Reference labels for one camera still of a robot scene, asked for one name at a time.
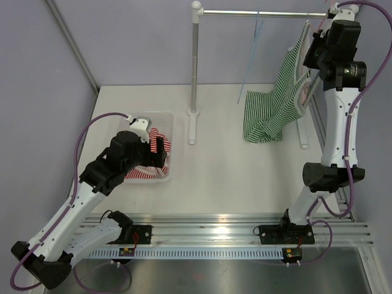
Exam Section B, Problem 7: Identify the red striped tank top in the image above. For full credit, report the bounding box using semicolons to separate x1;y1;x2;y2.
124;127;172;182

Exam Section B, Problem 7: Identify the white slotted cable duct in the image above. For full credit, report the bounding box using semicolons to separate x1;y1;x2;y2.
88;247;283;260

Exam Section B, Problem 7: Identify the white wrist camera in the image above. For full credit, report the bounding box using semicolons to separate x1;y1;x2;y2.
126;115;152;143
326;1;360;21

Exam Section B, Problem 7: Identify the aluminium mounting rail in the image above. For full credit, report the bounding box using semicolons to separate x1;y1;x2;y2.
42;97;375;248

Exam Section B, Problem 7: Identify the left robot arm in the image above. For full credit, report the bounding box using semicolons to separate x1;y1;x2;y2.
11;131;167;290

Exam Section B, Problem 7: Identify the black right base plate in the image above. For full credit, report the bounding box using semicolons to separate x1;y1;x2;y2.
258;225;315;245

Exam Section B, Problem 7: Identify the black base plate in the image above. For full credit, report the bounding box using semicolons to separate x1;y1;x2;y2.
129;225;153;245
258;225;315;245

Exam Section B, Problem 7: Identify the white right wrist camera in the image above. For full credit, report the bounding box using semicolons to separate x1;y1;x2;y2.
326;1;360;21

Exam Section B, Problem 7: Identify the blue wire hanger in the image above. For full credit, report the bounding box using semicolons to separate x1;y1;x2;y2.
236;12;264;104

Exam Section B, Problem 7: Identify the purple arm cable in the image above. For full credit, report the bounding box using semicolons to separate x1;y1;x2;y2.
9;112;131;293
309;0;392;266

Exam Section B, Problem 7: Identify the metal clothes rack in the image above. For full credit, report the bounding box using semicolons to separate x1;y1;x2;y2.
186;0;360;149

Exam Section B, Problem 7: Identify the green striped tank top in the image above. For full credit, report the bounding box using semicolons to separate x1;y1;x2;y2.
243;20;312;143

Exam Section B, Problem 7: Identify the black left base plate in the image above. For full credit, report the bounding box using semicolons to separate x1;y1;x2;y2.
129;225;153;245

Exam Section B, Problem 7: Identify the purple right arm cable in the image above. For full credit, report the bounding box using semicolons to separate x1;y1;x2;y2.
309;0;392;266

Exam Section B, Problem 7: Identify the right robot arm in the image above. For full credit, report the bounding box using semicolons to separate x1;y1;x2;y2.
278;20;367;244

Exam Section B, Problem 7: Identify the pink wire hanger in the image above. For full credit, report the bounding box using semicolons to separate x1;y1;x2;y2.
301;13;328;108

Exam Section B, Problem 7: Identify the clear plastic basket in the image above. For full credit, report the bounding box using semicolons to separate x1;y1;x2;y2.
124;111;174;184

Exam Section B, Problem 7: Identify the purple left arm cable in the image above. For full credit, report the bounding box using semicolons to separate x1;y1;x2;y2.
9;112;131;293

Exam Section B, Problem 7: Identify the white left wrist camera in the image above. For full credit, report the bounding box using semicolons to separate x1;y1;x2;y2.
126;115;152;143

